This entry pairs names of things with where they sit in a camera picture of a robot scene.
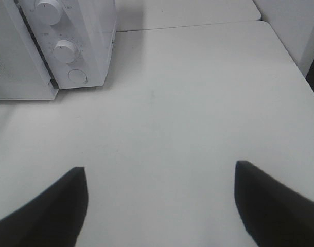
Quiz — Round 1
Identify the white upper power knob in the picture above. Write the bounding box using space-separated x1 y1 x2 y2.
35 0 63 25

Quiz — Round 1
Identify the white microwave oven body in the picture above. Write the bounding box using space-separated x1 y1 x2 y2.
19 0 117 90

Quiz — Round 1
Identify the white timer knob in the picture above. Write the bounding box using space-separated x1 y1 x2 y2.
53 40 77 63

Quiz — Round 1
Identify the white microwave door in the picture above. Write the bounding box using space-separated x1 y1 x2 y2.
0 1 58 100

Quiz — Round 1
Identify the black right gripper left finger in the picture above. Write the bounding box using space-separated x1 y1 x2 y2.
0 167 89 246

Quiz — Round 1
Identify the round door release button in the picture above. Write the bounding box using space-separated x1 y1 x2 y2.
68 69 88 84

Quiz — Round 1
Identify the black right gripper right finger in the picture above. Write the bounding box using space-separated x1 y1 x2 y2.
234 161 314 246

